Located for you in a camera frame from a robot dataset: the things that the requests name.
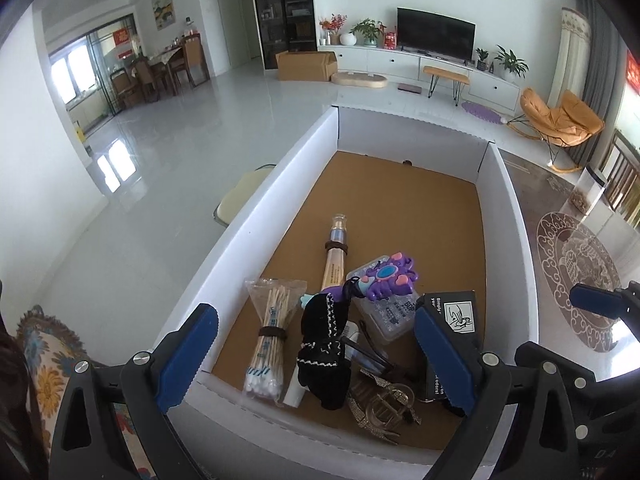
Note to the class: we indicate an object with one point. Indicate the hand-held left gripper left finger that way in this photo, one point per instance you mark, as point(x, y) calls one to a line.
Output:
point(185, 360)

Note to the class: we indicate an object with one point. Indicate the yellow floor sign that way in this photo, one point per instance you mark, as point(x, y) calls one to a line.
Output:
point(79, 133)

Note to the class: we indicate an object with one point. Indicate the pale yellow chair seat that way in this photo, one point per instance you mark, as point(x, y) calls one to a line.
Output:
point(240, 195)

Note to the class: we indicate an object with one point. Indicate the white door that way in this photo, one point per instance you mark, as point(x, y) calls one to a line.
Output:
point(230, 25)

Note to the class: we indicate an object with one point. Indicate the red flower bouquet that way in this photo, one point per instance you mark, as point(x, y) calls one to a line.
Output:
point(332, 25)

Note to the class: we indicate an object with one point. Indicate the dark wooden slatted chair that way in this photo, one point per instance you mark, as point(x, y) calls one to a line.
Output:
point(622, 175)

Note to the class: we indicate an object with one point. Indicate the black fuzzy cloth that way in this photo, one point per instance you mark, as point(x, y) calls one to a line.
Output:
point(322, 360)

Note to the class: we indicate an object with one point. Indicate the red wall decoration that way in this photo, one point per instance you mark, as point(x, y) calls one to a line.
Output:
point(633, 72)

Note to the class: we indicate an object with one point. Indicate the wooden dining table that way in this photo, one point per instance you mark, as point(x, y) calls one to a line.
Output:
point(172, 60)

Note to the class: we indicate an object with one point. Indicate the small green potted plant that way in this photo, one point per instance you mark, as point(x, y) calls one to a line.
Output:
point(482, 57)

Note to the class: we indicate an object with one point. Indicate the floral cushion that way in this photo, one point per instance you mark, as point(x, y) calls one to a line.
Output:
point(45, 375)

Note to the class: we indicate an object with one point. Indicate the brown cardboard box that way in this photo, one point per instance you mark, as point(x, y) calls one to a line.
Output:
point(302, 67)

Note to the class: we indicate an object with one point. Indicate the white cardboard box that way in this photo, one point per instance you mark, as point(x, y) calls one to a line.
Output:
point(400, 200)

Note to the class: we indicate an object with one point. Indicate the white tv cabinet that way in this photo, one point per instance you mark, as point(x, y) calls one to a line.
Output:
point(390, 62)

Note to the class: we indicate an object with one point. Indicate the clear jar with black lid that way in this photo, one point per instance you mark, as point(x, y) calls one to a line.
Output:
point(582, 200)

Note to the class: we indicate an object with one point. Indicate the large green potted plant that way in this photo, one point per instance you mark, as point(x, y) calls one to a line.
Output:
point(510, 62)

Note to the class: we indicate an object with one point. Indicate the bag of cotton swabs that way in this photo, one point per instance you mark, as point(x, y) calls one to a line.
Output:
point(270, 310)

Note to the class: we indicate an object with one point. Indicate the clear hair claw clip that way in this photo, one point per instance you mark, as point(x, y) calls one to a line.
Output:
point(382, 407)

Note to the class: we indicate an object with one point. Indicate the red gift packet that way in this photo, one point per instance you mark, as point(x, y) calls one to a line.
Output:
point(390, 41)

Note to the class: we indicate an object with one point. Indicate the black television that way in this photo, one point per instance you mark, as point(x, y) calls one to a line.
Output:
point(435, 35)

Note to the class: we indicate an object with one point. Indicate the grey curtain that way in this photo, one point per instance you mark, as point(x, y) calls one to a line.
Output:
point(602, 45)

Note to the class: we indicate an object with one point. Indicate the purple toy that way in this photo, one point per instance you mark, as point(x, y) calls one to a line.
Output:
point(385, 277)

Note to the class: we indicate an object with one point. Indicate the white round vase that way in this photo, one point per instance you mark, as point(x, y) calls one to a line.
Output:
point(348, 39)

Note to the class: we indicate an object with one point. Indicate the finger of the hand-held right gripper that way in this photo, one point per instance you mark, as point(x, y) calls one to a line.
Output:
point(592, 300)
point(600, 395)

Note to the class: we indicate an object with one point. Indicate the bushy green potted plant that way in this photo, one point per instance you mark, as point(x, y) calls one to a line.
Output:
point(368, 30)

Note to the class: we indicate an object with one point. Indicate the white curtain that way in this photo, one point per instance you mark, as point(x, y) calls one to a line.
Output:
point(570, 55)

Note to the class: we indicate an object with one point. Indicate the beige oval board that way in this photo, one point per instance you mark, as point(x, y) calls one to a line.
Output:
point(360, 81)

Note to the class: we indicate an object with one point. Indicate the orange lounge chair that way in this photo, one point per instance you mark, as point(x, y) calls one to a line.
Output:
point(560, 117)

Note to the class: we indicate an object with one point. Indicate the dark display cabinet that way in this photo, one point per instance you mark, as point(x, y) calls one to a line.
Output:
point(280, 10)

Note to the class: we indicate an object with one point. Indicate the framed wall painting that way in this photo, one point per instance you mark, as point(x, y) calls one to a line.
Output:
point(162, 10)

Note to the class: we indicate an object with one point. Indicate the dark floor scale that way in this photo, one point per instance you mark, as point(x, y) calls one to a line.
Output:
point(410, 89)

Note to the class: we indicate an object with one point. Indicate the wooden dining chair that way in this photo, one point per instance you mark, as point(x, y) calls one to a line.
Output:
point(125, 87)
point(196, 60)
point(147, 77)

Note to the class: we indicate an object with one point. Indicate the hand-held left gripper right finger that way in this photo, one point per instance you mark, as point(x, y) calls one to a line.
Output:
point(445, 360)

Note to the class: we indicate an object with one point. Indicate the black carton box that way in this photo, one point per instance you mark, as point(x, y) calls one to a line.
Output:
point(460, 317)

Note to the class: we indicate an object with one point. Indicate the wooden stool with black legs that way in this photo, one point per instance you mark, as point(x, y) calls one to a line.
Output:
point(445, 74)

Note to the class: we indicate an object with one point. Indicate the purple floor mat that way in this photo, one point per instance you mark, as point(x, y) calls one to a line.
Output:
point(480, 110)

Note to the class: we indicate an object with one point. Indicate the white cosmetic tube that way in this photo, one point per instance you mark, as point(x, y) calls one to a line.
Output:
point(294, 396)

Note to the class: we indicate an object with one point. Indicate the clear plastic lidded box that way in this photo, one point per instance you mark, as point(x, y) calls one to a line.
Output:
point(390, 317)

